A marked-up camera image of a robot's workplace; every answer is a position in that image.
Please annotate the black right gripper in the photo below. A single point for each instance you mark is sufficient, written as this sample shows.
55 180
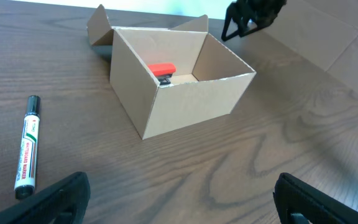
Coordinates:
264 9

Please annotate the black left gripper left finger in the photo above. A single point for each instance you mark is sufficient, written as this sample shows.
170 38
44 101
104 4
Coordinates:
65 201

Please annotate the black whiteboard marker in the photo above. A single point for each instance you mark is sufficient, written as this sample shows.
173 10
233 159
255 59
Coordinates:
25 178

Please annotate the brown cardboard box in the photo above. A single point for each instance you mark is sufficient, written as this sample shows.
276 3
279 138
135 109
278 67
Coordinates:
209 81

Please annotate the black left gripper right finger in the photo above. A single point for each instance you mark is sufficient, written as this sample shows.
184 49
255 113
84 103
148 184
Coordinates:
298 202

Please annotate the red stapler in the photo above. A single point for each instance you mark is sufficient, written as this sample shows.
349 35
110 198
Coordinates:
163 72

